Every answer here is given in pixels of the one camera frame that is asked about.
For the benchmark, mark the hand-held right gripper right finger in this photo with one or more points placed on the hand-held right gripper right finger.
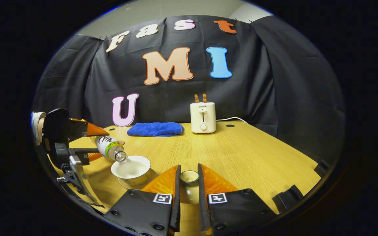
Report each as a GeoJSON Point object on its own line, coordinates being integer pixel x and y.
{"type": "Point", "coordinates": [202, 203]}

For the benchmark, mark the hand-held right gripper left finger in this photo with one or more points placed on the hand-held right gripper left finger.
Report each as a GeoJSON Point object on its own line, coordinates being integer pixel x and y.
{"type": "Point", "coordinates": [177, 203]}

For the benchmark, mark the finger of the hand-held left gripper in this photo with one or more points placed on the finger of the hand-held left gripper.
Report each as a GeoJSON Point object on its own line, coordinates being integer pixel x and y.
{"type": "Point", "coordinates": [94, 129]}
{"type": "Point", "coordinates": [94, 156]}

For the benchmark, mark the clear water bottle orange drink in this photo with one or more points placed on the clear water bottle orange drink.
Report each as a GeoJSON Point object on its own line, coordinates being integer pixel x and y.
{"type": "Point", "coordinates": [107, 147]}

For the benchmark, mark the white teacup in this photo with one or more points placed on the white teacup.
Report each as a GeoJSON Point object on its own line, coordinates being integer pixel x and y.
{"type": "Point", "coordinates": [133, 178]}

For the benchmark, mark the blue towel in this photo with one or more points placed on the blue towel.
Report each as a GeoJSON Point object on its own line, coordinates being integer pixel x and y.
{"type": "Point", "coordinates": [155, 129]}

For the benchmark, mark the white toaster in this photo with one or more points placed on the white toaster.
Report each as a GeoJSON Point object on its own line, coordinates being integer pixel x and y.
{"type": "Point", "coordinates": [202, 118]}

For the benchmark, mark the black clamp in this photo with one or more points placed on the black clamp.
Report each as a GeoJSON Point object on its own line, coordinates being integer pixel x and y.
{"type": "Point", "coordinates": [287, 198]}
{"type": "Point", "coordinates": [321, 168]}

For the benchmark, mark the toast slice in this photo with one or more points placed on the toast slice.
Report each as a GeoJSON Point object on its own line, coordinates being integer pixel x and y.
{"type": "Point", "coordinates": [196, 98]}
{"type": "Point", "coordinates": [204, 98]}

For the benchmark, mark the black backdrop cloth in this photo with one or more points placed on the black backdrop cloth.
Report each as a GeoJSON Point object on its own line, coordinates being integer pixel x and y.
{"type": "Point", "coordinates": [274, 82]}

